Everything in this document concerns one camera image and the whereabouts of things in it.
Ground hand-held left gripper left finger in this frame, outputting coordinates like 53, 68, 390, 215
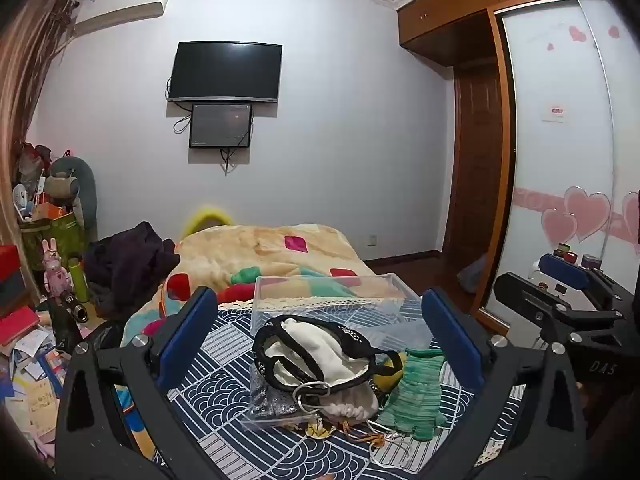
54, 286, 222, 480

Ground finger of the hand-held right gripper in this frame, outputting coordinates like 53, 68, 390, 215
493, 271, 623, 348
538, 253, 628, 306

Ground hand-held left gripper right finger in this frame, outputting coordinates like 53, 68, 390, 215
414, 287, 589, 480

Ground green knitted glove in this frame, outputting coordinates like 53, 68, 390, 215
375, 347, 449, 442

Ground clear plastic storage box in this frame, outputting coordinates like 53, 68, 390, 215
252, 273, 436, 352

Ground white drawstring pouch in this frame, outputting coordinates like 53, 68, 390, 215
295, 381, 381, 422

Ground cream and black bag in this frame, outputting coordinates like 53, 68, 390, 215
252, 314, 407, 394

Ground yellow and black soft toy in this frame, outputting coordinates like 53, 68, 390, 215
369, 352, 407, 392

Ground small jars on shelf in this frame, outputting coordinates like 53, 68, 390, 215
551, 242, 604, 272

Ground dark clothes pile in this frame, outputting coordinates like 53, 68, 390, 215
81, 220, 181, 317

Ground navy wave-patterned bed sheet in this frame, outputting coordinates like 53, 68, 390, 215
112, 300, 528, 480

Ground beige patchwork blanket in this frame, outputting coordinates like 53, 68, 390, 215
121, 222, 377, 347

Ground yellow plush toy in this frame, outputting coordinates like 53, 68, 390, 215
180, 203, 237, 239

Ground grey speckled cloth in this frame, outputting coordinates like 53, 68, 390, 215
248, 362, 311, 418

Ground green bottle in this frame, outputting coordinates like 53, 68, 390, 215
68, 257, 91, 304

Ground wooden wardrobe with sliding doors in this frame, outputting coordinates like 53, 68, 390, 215
397, 0, 640, 337

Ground orange tassel charm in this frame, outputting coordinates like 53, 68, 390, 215
345, 422, 388, 450

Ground brown wooden door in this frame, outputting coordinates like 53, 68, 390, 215
442, 66, 507, 263

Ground pink rabbit figure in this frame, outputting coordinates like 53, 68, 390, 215
41, 238, 77, 307

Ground green paper bag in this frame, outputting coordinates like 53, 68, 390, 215
20, 211, 85, 272

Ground pile of papers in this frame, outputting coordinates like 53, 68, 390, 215
0, 330, 76, 461

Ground red book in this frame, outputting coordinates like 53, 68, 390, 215
0, 307, 42, 347

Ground grey plush toy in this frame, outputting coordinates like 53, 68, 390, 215
46, 156, 99, 242

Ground red box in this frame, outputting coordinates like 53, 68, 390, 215
0, 244, 27, 282

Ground small black monitor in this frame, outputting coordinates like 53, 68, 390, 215
188, 103, 254, 150

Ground small white fan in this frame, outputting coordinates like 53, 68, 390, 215
12, 183, 30, 222

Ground brown curtain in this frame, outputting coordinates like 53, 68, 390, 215
0, 0, 78, 266

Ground white air conditioner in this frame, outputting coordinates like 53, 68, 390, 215
73, 0, 174, 37

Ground black camera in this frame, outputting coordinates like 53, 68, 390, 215
61, 294, 91, 325

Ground white cord loop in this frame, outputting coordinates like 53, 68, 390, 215
367, 420, 413, 470

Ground wall-mounted black television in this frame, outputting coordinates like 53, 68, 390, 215
167, 40, 284, 104

